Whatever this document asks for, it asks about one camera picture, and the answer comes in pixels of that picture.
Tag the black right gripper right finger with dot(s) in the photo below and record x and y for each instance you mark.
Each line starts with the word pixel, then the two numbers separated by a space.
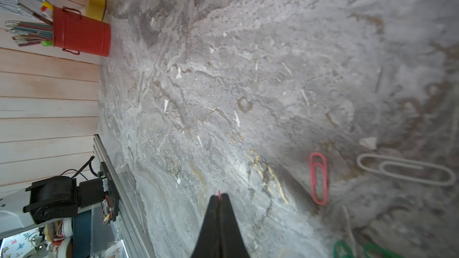
pixel 231 241

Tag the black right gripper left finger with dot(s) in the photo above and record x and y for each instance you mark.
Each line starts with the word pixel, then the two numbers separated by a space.
pixel 209 240

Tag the red pen holder cup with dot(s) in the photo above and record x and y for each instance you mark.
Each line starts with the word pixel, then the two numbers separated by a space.
pixel 76 33

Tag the white paperclip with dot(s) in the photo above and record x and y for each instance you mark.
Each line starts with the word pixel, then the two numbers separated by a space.
pixel 385 162

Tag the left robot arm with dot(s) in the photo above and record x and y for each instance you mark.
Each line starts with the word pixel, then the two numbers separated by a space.
pixel 46 200

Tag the green paperclip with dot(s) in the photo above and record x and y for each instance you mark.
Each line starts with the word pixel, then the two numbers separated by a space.
pixel 342 250
pixel 370 249

